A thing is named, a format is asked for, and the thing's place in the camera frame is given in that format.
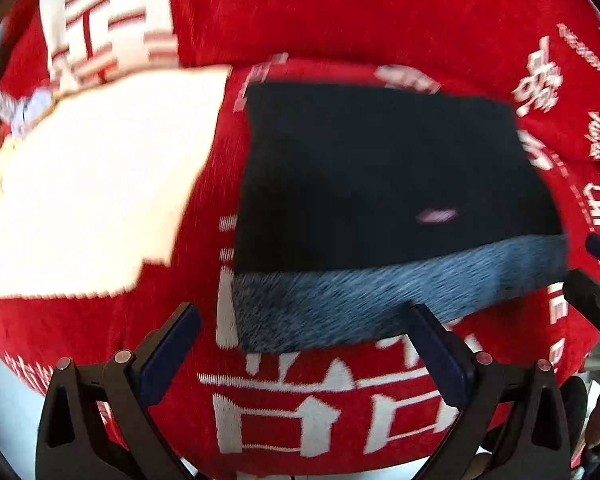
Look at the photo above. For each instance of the light blue cloth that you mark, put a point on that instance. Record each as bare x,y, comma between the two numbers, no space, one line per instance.
27,107

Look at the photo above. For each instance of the red printed blanket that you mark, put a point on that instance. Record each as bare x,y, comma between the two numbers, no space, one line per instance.
305,390

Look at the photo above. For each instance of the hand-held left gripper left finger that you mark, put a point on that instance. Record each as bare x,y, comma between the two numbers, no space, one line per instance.
172,345

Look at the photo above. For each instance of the red printed cushion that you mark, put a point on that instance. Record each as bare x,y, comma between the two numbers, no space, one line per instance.
25,60
355,10

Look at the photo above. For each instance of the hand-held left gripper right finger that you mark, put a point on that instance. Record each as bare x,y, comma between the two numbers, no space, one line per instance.
445,360

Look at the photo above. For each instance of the black and grey pants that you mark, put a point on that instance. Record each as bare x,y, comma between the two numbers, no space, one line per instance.
380,170

